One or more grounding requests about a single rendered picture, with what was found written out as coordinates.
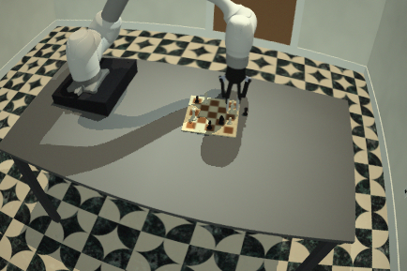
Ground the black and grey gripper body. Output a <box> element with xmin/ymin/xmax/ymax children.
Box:
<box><xmin>225</xmin><ymin>66</ymin><xmax>247</xmax><ymax>84</ymax></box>

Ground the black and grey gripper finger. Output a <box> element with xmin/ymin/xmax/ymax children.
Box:
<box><xmin>219</xmin><ymin>75</ymin><xmax>234</xmax><ymax>112</ymax></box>
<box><xmin>235</xmin><ymin>76</ymin><xmax>251</xmax><ymax>112</ymax></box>

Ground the brown and cream chessboard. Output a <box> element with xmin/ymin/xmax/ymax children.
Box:
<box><xmin>182</xmin><ymin>96</ymin><xmax>239</xmax><ymax>138</ymax></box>

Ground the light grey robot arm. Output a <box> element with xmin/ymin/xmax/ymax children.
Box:
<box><xmin>66</xmin><ymin>0</ymin><xmax>257</xmax><ymax>95</ymax></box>

